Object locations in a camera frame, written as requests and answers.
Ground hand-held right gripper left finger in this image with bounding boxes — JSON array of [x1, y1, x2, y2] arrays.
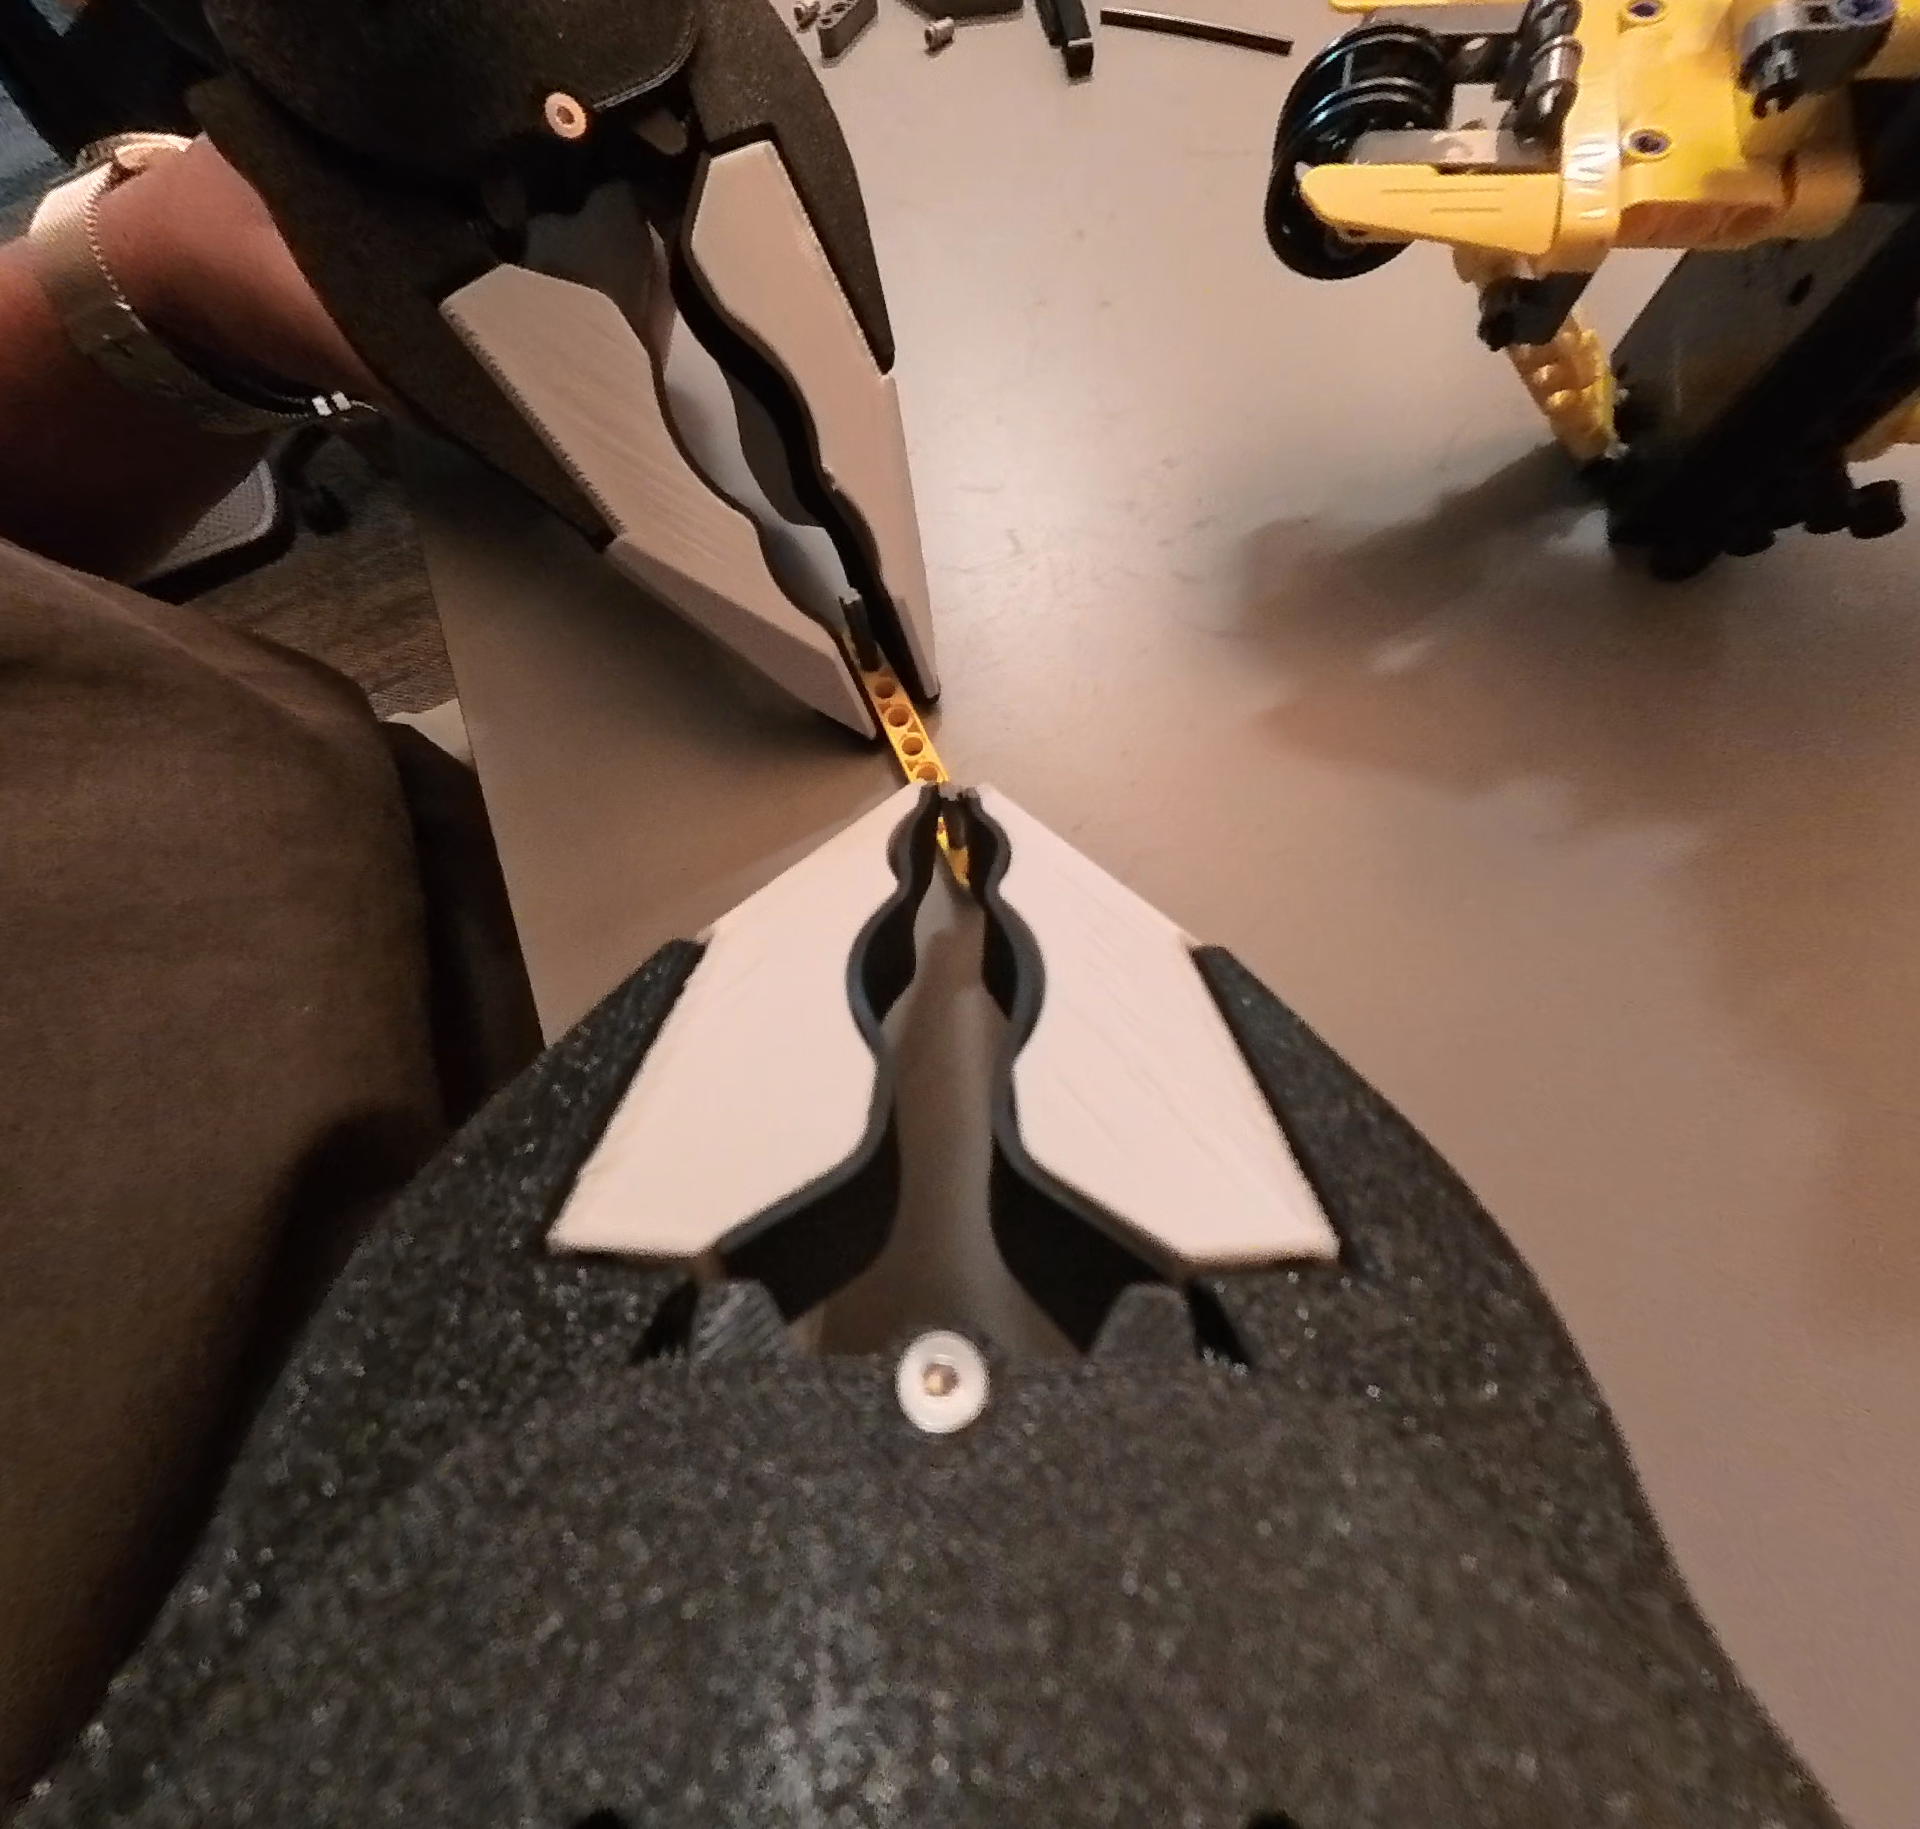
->
[[543, 781, 946, 1320]]

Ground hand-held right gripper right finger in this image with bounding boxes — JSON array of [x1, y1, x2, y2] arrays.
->
[[966, 781, 1338, 1342]]

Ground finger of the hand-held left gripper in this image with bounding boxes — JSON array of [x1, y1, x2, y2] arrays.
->
[[677, 130, 946, 707], [439, 267, 883, 741]]

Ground yellow thin toy beam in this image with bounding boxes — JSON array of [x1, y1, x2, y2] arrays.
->
[[851, 659, 979, 893]]

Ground person's left forearm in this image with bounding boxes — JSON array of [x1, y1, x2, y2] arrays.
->
[[0, 231, 277, 587]]

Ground person's left hand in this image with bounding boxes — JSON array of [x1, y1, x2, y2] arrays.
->
[[115, 149, 392, 408]]

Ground black office chair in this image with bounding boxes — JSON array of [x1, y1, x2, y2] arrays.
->
[[129, 411, 398, 611]]

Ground mesh band wristwatch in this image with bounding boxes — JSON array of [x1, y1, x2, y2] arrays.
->
[[26, 130, 387, 440]]

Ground thin black toy rod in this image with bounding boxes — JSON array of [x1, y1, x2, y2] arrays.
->
[[1097, 6, 1293, 58]]

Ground yellow black toy brick model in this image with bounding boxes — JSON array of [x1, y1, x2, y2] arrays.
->
[[1267, 0, 1920, 580]]

